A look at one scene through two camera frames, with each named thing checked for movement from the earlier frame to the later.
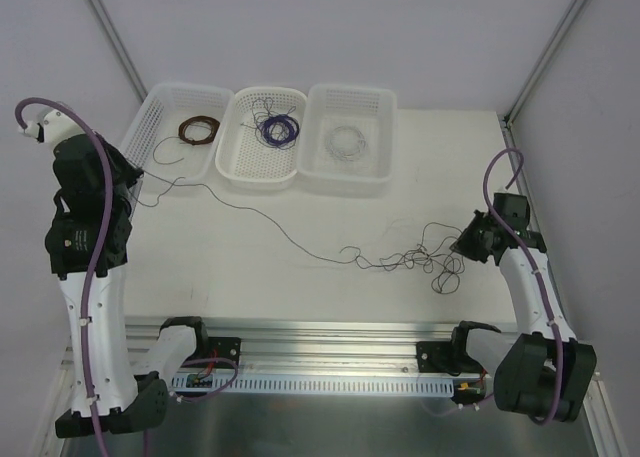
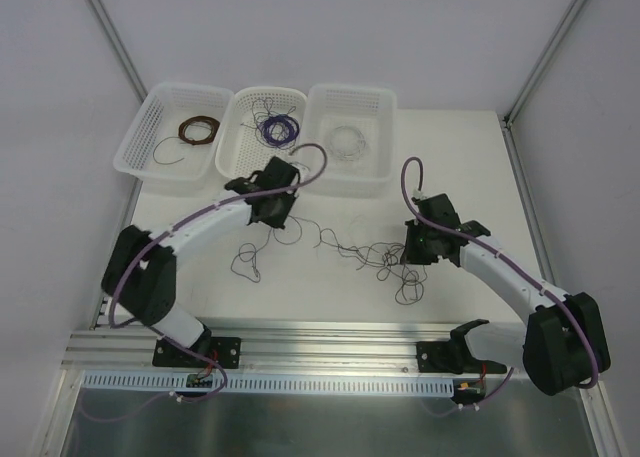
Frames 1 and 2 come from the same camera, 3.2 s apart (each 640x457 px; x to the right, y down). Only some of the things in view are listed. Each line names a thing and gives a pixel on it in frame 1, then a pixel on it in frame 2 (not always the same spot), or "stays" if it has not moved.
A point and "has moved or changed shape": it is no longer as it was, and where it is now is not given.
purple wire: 439,248 to 285,229
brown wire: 445,267 has moved or changed shape
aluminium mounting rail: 236,348 stays
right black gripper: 470,242 to 417,247
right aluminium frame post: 581,0 stays
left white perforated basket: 176,129 stays
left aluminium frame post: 113,37 stays
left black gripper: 126,172 to 282,172
